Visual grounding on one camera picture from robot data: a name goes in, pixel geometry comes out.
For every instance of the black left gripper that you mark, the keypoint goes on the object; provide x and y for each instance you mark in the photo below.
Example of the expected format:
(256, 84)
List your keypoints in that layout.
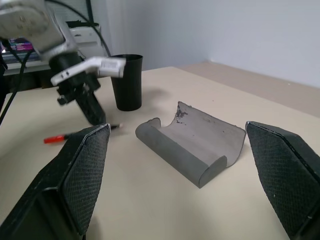
(82, 87)

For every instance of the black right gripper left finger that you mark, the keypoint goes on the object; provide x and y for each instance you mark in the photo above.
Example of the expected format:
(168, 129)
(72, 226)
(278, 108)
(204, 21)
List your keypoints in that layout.
(75, 180)

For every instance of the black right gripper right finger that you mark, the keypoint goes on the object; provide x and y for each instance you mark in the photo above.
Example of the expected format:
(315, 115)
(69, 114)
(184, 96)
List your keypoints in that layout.
(280, 170)

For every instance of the red marker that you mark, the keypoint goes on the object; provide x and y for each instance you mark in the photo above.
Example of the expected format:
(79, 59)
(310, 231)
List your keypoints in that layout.
(53, 139)

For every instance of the black plastic cup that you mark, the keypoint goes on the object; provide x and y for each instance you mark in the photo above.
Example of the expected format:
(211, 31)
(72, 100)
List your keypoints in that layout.
(130, 87)

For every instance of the grey open glasses case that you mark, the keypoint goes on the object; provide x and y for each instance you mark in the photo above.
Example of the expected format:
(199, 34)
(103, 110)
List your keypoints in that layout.
(175, 155)

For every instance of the white box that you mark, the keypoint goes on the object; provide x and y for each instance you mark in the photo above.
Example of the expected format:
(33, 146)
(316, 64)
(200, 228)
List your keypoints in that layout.
(85, 37)

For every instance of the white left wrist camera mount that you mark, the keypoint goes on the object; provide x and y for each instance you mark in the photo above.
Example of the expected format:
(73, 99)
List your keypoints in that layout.
(105, 66)

